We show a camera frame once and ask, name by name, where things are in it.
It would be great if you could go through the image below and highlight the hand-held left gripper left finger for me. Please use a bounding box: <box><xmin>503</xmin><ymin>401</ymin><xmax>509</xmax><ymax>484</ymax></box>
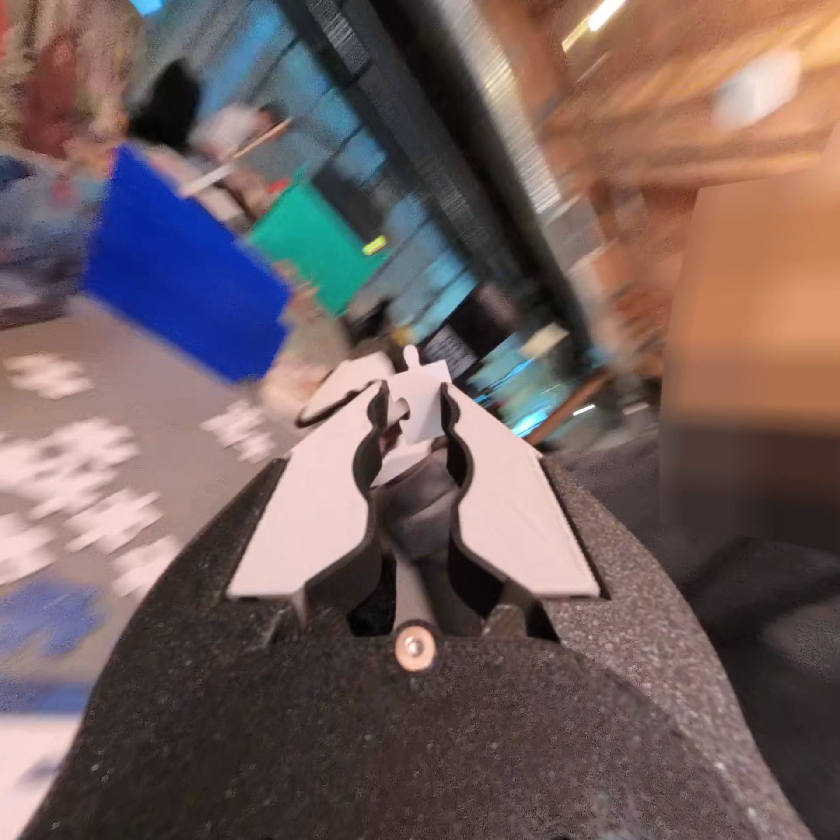
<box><xmin>226</xmin><ymin>381</ymin><xmax>389</xmax><ymax>624</ymax></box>

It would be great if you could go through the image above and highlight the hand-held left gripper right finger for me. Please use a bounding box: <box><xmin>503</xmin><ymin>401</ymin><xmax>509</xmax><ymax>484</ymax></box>
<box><xmin>441</xmin><ymin>384</ymin><xmax>602</xmax><ymax>613</ymax></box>

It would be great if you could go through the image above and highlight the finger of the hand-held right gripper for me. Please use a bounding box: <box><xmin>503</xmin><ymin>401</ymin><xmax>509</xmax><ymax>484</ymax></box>
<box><xmin>295</xmin><ymin>351</ymin><xmax>399</xmax><ymax>427</ymax></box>
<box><xmin>371</xmin><ymin>449</ymin><xmax>431</xmax><ymax>488</ymax></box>

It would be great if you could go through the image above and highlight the pile of puzzle pieces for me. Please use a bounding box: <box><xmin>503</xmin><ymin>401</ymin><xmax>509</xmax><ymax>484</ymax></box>
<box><xmin>0</xmin><ymin>351</ymin><xmax>278</xmax><ymax>599</ymax></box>

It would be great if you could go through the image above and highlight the blue space puzzle frame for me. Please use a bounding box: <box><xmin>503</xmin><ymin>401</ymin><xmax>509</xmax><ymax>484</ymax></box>
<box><xmin>0</xmin><ymin>682</ymin><xmax>94</xmax><ymax>840</ymax></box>

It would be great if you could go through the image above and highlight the blue plastic bin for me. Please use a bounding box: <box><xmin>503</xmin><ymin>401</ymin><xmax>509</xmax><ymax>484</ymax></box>
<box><xmin>80</xmin><ymin>144</ymin><xmax>294</xmax><ymax>386</ymax></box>

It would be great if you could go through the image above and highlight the person's dark grey sweater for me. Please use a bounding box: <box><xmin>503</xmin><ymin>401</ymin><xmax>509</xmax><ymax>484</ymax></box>
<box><xmin>558</xmin><ymin>430</ymin><xmax>840</xmax><ymax>840</ymax></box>

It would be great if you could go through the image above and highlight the blue starry puzzle piece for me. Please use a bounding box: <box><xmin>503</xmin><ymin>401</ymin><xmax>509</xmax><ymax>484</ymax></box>
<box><xmin>0</xmin><ymin>581</ymin><xmax>110</xmax><ymax>658</ymax></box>

